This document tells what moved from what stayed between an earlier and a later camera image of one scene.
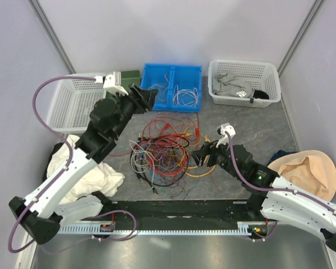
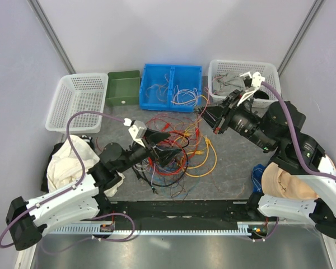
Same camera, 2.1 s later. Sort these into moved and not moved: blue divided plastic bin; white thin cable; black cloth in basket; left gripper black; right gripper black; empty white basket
Moved: right gripper black; left gripper black
Not moved: black cloth in basket; empty white basket; white thin cable; blue divided plastic bin
